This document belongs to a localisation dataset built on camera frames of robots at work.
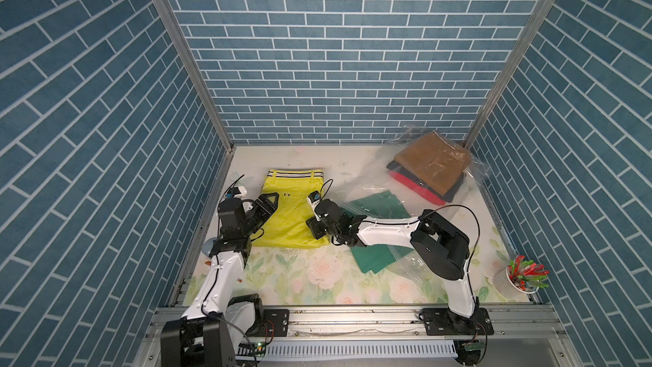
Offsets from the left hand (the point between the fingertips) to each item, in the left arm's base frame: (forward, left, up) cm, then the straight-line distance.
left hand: (281, 198), depth 83 cm
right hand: (-2, -10, -11) cm, 14 cm away
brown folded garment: (+23, -59, -5) cm, 63 cm away
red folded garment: (+9, -49, -5) cm, 50 cm away
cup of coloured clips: (-23, -73, -5) cm, 76 cm away
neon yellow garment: (-3, 0, -12) cm, 13 cm away
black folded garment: (+9, -63, -11) cm, 64 cm away
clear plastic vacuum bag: (+20, -36, -15) cm, 44 cm away
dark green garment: (-14, -33, -13) cm, 38 cm away
